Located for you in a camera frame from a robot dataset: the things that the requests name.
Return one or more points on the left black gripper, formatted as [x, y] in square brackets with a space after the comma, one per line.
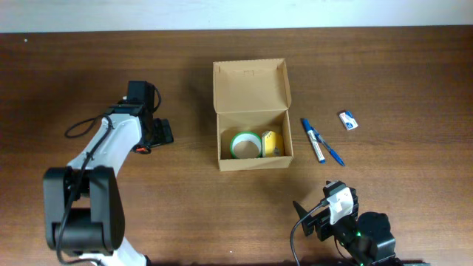
[159, 131]

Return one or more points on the small white blue box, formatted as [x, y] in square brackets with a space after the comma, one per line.
[348, 120]

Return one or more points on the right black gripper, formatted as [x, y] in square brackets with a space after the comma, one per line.
[315, 223]

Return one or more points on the green tape roll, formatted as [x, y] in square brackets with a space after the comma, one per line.
[246, 145]

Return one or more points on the blue whiteboard marker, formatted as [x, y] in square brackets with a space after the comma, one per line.
[314, 142]

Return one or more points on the yellow sticky note pad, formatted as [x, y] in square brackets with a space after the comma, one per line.
[272, 144]

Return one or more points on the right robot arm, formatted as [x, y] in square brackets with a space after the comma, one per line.
[366, 237]

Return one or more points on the open cardboard box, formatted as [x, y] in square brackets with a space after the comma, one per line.
[252, 96]

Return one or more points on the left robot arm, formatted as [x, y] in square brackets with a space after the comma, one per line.
[84, 216]

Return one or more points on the blue ballpoint pen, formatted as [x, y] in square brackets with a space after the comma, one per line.
[332, 152]

